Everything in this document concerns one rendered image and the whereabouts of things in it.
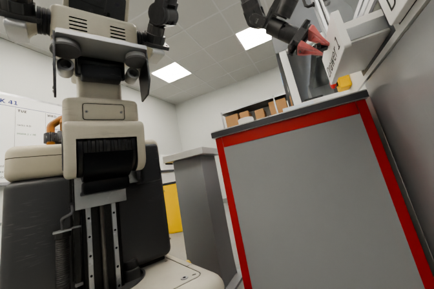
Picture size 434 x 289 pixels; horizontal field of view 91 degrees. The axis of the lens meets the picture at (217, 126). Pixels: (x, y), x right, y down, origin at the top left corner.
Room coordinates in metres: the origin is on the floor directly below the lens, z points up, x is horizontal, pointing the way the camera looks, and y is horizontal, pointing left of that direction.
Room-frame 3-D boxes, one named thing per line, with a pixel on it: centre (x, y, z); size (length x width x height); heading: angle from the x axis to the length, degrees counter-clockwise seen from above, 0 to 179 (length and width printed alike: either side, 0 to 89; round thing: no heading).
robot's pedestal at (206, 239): (1.39, 0.18, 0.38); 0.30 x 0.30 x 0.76; 68
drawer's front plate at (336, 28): (0.62, -0.41, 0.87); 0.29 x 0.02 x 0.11; 161
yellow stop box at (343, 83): (0.91, -0.59, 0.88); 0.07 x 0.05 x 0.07; 161
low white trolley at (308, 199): (1.08, -0.35, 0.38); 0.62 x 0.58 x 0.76; 161
